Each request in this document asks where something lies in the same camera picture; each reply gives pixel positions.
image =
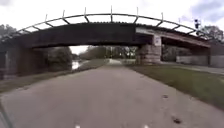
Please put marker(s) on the tree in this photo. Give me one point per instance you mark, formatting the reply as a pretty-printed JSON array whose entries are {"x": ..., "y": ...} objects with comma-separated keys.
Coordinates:
[
  {"x": 6, "y": 30},
  {"x": 213, "y": 32}
]

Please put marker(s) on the dark overhead bridge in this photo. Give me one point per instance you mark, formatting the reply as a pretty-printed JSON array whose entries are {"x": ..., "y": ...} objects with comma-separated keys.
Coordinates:
[{"x": 83, "y": 35}]

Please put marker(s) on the grey wall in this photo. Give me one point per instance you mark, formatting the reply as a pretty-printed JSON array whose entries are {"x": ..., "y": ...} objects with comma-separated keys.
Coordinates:
[{"x": 200, "y": 60}]

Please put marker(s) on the row of trees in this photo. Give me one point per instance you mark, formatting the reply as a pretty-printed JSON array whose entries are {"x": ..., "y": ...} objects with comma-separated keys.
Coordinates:
[{"x": 106, "y": 52}]

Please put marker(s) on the water channel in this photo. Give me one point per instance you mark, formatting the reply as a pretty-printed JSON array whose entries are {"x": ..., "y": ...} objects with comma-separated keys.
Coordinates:
[{"x": 75, "y": 64}]

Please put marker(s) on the grey side road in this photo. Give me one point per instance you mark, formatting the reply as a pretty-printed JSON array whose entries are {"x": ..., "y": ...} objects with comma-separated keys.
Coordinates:
[{"x": 203, "y": 68}]

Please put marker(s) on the grass verge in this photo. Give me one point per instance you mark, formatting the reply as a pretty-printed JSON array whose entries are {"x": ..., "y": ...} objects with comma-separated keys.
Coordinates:
[{"x": 186, "y": 80}]

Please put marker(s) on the grey paved path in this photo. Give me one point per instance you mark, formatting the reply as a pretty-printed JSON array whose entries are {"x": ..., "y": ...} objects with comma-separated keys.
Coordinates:
[{"x": 110, "y": 96}]

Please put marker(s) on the grass strip with bank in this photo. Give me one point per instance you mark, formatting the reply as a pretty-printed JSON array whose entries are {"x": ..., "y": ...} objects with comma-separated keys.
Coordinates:
[{"x": 36, "y": 78}]

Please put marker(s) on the signal on pole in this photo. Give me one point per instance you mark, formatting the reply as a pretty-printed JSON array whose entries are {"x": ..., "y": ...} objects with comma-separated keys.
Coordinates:
[{"x": 197, "y": 24}]

